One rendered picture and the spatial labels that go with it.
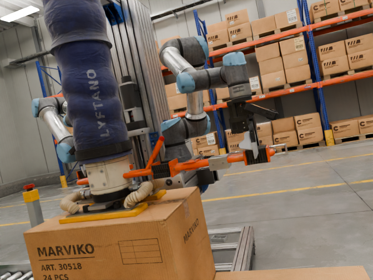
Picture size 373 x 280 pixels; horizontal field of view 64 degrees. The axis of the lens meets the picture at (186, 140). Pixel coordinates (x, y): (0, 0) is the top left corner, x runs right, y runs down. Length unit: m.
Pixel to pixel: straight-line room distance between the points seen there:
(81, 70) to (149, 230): 0.63
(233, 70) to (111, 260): 0.77
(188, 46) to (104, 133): 0.58
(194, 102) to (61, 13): 0.72
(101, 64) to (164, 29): 9.19
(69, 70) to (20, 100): 12.22
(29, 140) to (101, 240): 12.21
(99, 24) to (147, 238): 0.81
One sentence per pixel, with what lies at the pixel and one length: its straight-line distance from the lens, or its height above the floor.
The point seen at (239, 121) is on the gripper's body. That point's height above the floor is 1.19.
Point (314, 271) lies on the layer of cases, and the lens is 1.40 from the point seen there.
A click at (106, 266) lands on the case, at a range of 1.15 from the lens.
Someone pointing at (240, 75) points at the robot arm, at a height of 1.35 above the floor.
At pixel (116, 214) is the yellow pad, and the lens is 1.12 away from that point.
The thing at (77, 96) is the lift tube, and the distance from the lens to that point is 1.19.
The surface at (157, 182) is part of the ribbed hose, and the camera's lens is 1.20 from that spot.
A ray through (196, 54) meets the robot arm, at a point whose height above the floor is 1.53.
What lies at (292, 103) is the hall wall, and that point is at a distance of 9.43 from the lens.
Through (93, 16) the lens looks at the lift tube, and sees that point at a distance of 1.25.
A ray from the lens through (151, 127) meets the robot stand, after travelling 1.80.
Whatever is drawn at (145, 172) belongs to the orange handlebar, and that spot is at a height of 1.07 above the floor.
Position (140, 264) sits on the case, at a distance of 1.08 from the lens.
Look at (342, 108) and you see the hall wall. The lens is 9.60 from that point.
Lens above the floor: 1.22
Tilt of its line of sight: 3 degrees down
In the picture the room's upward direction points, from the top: 12 degrees counter-clockwise
